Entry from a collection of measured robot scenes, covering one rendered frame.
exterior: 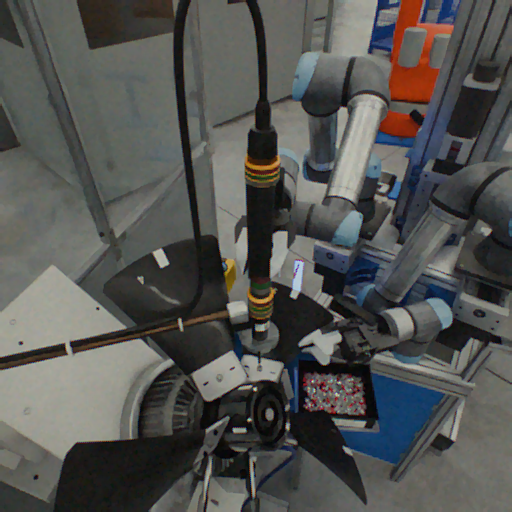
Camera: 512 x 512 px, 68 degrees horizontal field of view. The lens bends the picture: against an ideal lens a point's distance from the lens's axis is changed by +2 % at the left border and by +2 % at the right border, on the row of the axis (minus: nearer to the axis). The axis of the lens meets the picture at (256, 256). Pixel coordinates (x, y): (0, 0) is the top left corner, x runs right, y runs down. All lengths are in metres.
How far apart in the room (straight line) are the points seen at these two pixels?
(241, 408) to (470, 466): 1.64
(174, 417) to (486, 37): 1.23
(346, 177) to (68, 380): 0.69
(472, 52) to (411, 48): 2.99
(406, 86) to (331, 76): 3.49
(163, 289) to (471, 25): 1.08
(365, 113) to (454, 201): 0.28
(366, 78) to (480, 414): 1.82
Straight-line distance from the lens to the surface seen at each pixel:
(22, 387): 0.80
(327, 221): 0.80
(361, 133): 0.92
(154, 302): 0.71
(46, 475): 1.19
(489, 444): 2.31
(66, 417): 0.83
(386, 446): 1.81
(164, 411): 0.81
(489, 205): 0.91
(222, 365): 0.73
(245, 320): 0.64
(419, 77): 4.47
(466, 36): 1.36
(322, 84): 1.02
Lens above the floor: 1.89
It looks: 43 degrees down
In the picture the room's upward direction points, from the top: straight up
